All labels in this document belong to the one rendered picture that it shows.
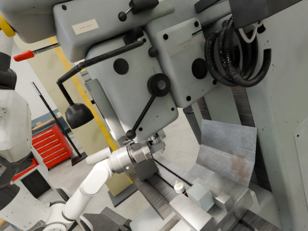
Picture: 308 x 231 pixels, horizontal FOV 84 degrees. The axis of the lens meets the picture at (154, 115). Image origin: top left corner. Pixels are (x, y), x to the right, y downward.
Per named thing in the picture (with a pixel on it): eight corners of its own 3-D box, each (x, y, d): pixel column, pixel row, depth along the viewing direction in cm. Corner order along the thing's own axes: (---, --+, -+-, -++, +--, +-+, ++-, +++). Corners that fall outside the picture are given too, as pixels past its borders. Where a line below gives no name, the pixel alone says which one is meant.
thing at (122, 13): (122, 20, 42) (113, 2, 41) (117, 26, 45) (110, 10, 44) (162, 7, 46) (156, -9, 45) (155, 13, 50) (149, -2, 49)
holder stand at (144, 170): (140, 182, 96) (124, 153, 90) (131, 165, 116) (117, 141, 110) (159, 170, 99) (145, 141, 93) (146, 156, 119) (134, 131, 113)
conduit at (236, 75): (241, 99, 46) (219, 19, 40) (199, 98, 60) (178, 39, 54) (277, 72, 53) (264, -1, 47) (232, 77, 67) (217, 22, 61)
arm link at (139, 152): (146, 144, 60) (115, 158, 59) (156, 166, 63) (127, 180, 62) (142, 132, 72) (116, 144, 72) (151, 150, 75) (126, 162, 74)
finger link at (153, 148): (166, 146, 66) (151, 153, 66) (163, 139, 65) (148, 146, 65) (167, 148, 65) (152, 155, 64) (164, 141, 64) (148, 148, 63)
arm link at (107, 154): (125, 175, 63) (96, 189, 62) (126, 163, 74) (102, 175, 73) (112, 148, 61) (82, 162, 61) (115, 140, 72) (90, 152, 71)
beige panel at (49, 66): (114, 207, 228) (-1, 31, 159) (108, 193, 263) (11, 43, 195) (146, 183, 247) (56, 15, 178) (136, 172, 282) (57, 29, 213)
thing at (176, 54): (185, 110, 57) (154, 31, 50) (152, 107, 79) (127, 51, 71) (222, 86, 64) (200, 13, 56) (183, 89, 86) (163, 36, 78)
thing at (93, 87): (116, 140, 58) (84, 83, 52) (113, 138, 62) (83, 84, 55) (126, 134, 60) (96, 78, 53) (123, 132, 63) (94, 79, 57)
